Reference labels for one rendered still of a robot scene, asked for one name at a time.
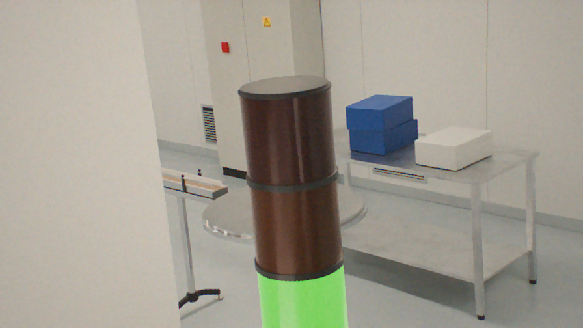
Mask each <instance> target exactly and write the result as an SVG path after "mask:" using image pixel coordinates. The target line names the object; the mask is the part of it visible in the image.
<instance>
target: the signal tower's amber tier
mask: <svg viewBox="0 0 583 328"><path fill-rule="evenodd" d="M249 196H250V202H251V215H252V227H253V234H254V247H255V254H256V263H257V264H258V266H260V267H261V268H262V269H264V270H266V271H269V272H272V273H278V274H285V275H298V274H305V273H313V272H316V271H321V270H323V269H327V268H328V267H331V266H333V265H335V264H336V263H337V262H338V261H340V259H341V258H342V237H341V228H340V210H339V201H338V183H337V179H336V180H335V181H333V182H332V183H330V184H328V185H324V186H323V187H319V188H315V189H311V190H306V191H298V192H290V193H272V192H265V191H259V190H256V189H253V188H251V187H249Z"/></svg>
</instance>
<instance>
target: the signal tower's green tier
mask: <svg viewBox="0 0 583 328"><path fill-rule="evenodd" d="M257 274H258V287H259V294H260V307H261V314H262V328H348V320H347V305H346V288H345V279H344V265H343V266H342V267H341V268H340V269H339V270H337V271H335V272H334V273H332V274H330V275H327V276H325V277H322V278H318V279H313V280H305V281H296V282H288V281H279V280H273V279H268V278H266V277H263V276H261V275H260V274H259V273H258V272H257Z"/></svg>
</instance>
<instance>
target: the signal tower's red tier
mask: <svg viewBox="0 0 583 328"><path fill-rule="evenodd" d="M239 102H240V109H241V120H242V127H243V139H244V145H245V157H246V164H247V176H248V178H249V179H250V180H251V181H253V182H256V183H259V184H265V185H297V184H306V183H310V182H315V181H318V180H321V179H324V178H326V177H328V176H330V175H332V174H333V173H334V172H335V171H336V156H335V145H334V128H333V117H332V99H331V88H330V89H328V90H326V91H323V92H320V93H318V94H314V95H311V96H305V97H300V98H291V99H284V100H254V99H249V98H244V97H241V96H239Z"/></svg>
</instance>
